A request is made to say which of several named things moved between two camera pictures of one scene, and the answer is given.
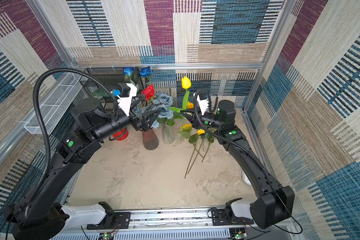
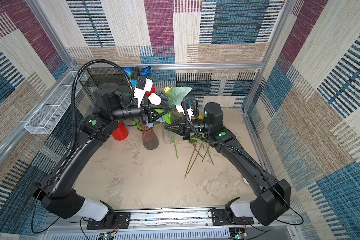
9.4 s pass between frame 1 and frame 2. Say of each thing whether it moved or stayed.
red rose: stayed
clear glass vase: stayed
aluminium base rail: stayed
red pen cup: stayed
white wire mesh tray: stayed
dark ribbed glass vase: stayed
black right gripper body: moved
